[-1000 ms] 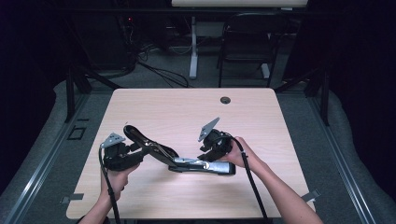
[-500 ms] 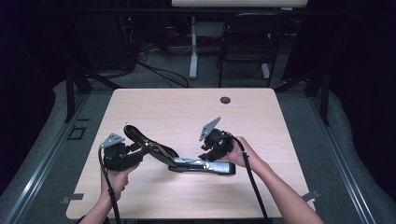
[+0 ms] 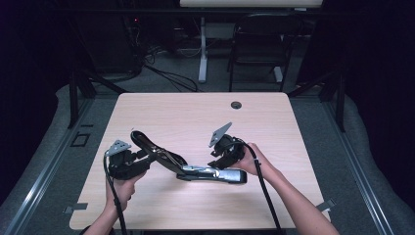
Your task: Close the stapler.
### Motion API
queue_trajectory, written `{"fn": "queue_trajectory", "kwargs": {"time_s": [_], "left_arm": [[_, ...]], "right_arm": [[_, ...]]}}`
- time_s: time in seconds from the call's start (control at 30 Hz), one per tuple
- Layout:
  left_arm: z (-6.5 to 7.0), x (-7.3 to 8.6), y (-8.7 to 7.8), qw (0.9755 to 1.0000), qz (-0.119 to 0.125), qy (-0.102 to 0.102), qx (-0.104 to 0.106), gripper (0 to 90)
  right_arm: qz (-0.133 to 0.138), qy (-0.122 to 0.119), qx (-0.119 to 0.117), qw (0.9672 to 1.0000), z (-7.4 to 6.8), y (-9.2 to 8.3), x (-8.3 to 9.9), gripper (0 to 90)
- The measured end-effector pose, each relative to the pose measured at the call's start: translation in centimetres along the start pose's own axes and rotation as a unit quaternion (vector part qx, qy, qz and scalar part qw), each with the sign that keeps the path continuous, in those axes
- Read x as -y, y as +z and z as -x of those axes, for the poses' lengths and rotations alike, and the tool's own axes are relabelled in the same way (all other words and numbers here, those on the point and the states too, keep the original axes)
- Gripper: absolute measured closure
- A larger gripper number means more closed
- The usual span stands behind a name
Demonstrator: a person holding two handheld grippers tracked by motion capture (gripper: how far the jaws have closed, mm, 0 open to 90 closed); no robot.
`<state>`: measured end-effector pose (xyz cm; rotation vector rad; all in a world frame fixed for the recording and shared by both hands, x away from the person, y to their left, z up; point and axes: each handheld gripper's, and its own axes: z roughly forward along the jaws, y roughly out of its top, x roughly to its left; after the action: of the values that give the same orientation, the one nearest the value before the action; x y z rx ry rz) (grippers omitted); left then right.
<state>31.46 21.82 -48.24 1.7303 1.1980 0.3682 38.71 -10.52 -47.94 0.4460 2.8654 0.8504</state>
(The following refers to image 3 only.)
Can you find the black crossbar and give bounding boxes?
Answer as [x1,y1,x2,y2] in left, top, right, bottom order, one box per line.
[58,7,327,16]

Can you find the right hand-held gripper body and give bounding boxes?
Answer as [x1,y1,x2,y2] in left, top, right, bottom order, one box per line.
[207,121,246,164]

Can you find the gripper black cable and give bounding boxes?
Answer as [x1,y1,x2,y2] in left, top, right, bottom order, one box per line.
[228,138,284,235]
[103,154,128,235]

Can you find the black stapler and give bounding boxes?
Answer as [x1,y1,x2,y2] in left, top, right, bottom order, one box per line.
[129,129,249,185]

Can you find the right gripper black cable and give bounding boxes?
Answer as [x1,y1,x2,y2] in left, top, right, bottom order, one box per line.
[228,138,284,235]

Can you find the black folding chair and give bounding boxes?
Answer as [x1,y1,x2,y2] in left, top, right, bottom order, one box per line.
[227,13,303,93]

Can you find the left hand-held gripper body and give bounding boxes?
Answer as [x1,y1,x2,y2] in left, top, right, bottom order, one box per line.
[104,139,151,181]

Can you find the person's left hand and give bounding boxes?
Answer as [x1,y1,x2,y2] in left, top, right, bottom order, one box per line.
[105,171,148,212]

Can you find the white desk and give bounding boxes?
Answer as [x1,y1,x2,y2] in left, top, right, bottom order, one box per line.
[179,0,324,84]

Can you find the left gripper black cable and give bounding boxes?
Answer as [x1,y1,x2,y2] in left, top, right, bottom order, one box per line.
[103,154,128,235]

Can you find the person's right hand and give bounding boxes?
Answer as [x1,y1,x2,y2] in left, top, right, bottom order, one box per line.
[229,142,279,182]

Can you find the black metal stand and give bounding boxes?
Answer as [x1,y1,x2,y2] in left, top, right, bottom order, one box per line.
[67,69,129,129]
[288,69,347,133]

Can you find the black floor cables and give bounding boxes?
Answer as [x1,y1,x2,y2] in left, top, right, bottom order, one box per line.
[142,45,200,93]

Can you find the aluminium floor rail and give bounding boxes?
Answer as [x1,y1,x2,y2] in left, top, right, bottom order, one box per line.
[2,97,96,235]
[322,97,396,235]

